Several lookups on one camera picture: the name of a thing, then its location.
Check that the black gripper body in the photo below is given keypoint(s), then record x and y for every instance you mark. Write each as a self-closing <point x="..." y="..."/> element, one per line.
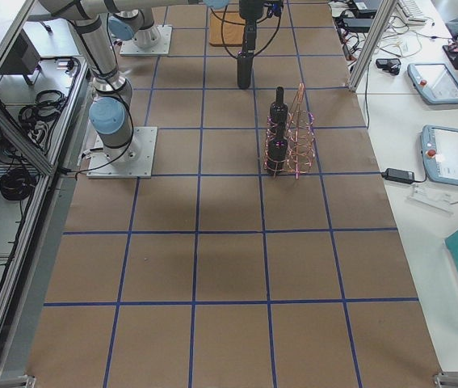
<point x="249" y="9"/>

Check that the dark wine bottle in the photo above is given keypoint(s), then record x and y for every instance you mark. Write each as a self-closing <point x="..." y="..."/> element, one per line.
<point x="277" y="147"/>
<point x="244" y="69"/>
<point x="278" y="112"/>

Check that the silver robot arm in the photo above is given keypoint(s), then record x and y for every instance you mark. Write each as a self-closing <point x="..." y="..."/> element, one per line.
<point x="94" y="44"/>

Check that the brown wooden tray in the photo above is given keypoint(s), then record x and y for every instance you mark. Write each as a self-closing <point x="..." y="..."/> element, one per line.
<point x="225" y="28"/>

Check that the far blue teach pendant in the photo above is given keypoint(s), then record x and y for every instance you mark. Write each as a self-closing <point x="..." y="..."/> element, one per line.
<point x="435" y="82"/>

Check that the blue teach pendant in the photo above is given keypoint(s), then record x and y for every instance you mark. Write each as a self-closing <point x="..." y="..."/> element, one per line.
<point x="435" y="82"/>
<point x="440" y="153"/>

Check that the black power adapter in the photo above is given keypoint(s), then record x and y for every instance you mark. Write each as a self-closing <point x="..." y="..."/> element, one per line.
<point x="399" y="176"/>

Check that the near blue teach pendant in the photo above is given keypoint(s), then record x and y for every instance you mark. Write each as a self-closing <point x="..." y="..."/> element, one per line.
<point x="440" y="153"/>

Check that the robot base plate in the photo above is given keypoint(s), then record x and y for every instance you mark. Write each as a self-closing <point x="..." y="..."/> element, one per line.
<point x="133" y="161"/>
<point x="154" y="41"/>

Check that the copper wire bottle basket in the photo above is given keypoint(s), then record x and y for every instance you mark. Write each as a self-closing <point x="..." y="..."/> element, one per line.
<point x="299" y="133"/>

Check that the aluminium frame post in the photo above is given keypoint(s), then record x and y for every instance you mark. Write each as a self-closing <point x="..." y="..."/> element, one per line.
<point x="376" y="31"/>

